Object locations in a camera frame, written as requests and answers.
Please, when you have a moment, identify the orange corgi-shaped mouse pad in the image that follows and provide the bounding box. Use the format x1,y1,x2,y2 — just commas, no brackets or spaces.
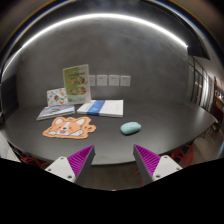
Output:
42,115,97,140

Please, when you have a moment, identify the teal perforated computer mouse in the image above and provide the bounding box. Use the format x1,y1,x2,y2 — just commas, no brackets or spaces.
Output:
119,121,142,136

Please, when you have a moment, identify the red metal chair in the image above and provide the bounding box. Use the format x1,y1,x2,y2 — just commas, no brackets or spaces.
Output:
20,151,51,169
169,143,196,168

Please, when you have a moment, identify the green menu sign stand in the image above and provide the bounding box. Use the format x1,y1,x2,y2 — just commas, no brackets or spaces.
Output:
62,63,92,105

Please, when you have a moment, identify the grey striped magazine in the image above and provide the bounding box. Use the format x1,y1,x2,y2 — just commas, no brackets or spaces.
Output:
36,103,76,122

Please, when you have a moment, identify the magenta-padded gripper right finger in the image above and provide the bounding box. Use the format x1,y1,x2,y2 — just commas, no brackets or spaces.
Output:
132,143,184,187

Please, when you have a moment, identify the white book with blue stripe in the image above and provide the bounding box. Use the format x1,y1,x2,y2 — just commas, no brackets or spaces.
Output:
76,99,125,119

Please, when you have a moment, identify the white sticker card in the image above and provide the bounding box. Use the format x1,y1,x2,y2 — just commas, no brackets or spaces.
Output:
46,87,70,108

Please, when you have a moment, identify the curved ceiling light strip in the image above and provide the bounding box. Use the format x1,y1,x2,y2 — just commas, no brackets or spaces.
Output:
1,12,189,79

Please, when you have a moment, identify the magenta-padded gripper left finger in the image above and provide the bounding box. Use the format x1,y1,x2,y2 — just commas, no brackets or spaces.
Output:
44,144,96,187

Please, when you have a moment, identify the glass-paned door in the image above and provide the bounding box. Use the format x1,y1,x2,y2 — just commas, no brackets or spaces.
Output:
187,54,214,111

